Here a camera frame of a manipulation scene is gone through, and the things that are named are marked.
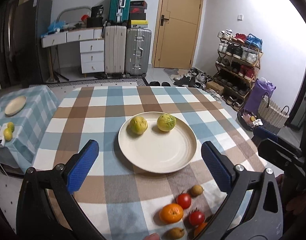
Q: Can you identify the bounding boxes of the orange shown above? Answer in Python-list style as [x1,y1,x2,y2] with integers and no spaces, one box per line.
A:
[194,222,208,237]
[159,203,183,224]

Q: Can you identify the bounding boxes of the red tomato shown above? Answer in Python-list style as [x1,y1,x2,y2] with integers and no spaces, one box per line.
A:
[188,209,205,226]
[176,193,192,210]

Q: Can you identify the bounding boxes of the brown longan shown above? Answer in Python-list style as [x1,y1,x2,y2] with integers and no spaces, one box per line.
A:
[190,185,204,197]
[167,227,185,239]

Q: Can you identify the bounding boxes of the green-yellow citrus fruit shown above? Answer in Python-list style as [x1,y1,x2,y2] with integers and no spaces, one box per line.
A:
[157,113,176,132]

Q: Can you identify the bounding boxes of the yellow wrinkled citrus fruit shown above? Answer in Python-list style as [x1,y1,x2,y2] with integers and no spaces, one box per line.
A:
[129,116,148,135]

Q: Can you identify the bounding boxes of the right hand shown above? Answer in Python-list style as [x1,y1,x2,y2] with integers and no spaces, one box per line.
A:
[275,173,306,215]

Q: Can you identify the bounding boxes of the left hand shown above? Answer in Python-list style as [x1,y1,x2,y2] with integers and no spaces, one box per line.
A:
[143,233,160,240]

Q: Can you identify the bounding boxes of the woven basket bag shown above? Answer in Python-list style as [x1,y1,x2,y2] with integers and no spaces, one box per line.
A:
[257,92,290,134]

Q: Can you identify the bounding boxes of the purple bag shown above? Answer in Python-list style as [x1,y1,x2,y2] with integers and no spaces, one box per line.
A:
[244,77,276,114]

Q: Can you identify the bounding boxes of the wooden shoe rack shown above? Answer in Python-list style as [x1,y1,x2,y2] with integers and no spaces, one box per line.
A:
[212,37,263,112]

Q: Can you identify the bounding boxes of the checkered tablecloth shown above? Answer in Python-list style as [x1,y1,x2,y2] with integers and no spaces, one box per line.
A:
[34,86,266,239]

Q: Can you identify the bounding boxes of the small lime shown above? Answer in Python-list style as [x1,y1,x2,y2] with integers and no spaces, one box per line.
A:
[7,122,15,132]
[3,128,13,141]

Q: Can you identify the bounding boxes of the side table blue cloth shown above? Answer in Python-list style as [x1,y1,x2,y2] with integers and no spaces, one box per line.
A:
[0,86,59,172]

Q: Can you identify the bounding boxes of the large cream plate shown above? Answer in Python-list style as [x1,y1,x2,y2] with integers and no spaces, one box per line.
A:
[118,112,197,173]

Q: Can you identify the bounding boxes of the small cream plate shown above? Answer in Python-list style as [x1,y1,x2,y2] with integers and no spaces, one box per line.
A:
[4,95,27,116]

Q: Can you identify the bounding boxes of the wooden door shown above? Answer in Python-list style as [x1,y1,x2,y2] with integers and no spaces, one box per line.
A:
[152,0,203,69]

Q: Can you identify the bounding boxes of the silver suitcase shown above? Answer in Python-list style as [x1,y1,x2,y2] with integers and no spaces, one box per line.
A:
[125,28,151,77]

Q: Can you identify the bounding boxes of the black refrigerator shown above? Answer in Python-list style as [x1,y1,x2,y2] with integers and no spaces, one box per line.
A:
[9,0,52,86]

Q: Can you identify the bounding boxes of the stacked shoe boxes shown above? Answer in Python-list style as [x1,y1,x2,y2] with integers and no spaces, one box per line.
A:
[128,1,148,28]

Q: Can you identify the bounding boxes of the beige suitcase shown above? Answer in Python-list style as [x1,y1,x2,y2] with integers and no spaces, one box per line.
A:
[104,25,127,75]

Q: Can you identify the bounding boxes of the white drawer desk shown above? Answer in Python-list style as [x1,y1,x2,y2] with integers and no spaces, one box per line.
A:
[42,27,104,75]

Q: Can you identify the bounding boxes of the teal suitcase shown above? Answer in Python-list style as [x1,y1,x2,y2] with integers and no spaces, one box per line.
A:
[108,0,131,26]

